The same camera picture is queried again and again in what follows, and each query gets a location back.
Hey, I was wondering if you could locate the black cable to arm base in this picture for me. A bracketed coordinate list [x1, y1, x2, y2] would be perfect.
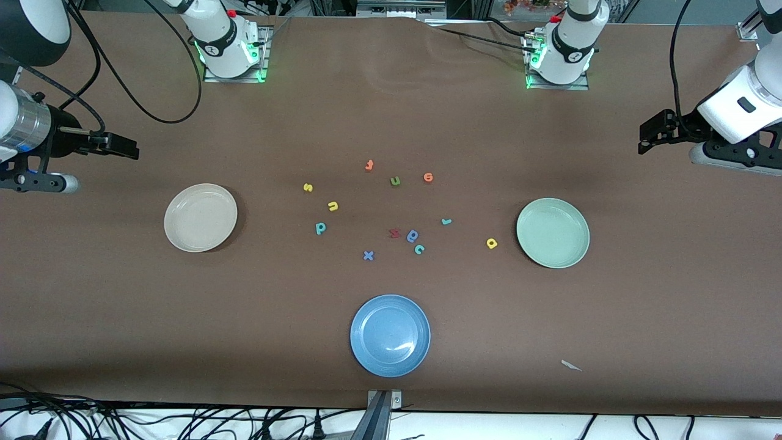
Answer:
[428, 17, 537, 56]

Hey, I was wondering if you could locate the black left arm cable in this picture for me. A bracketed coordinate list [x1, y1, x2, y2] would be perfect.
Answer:
[670, 0, 698, 120]

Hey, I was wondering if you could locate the light green round plate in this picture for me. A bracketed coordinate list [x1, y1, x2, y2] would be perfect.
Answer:
[516, 197, 591, 269]

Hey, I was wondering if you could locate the brown table cover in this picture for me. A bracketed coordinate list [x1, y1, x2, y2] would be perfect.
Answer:
[0, 15, 782, 417]

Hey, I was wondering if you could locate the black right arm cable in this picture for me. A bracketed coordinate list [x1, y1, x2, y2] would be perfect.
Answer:
[18, 0, 203, 136]

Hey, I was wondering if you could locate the beige brown round plate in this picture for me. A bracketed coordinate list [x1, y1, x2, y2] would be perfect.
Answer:
[164, 183, 238, 253]

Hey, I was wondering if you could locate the silver aluminium frame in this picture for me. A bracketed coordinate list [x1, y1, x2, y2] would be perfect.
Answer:
[356, 0, 448, 20]

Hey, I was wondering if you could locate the blue round plate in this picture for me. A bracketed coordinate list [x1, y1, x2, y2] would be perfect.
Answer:
[350, 295, 431, 378]

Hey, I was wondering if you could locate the metal camera stand bracket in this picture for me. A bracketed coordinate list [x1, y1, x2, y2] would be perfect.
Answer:
[351, 389, 403, 440]

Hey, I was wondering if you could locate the orange flower decoration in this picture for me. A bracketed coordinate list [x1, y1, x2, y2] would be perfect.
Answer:
[503, 0, 566, 17]

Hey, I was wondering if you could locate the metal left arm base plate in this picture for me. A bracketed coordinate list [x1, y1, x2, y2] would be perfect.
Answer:
[524, 34, 591, 92]

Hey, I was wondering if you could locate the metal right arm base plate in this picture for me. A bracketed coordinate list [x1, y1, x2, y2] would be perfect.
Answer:
[203, 26, 271, 84]

